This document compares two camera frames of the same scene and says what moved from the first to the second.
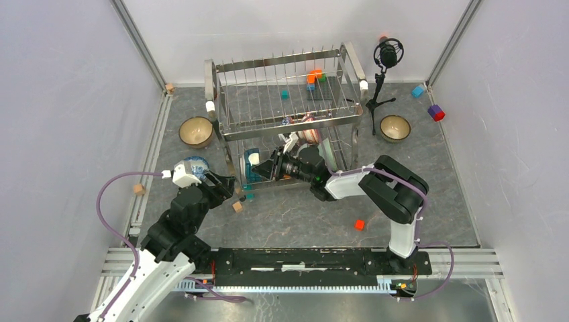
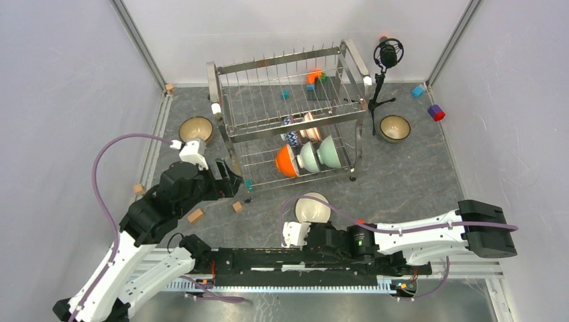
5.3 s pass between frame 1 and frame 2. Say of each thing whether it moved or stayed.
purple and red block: stayed
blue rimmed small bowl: moved
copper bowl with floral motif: stayed
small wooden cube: stayed
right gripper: moved
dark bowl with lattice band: stayed
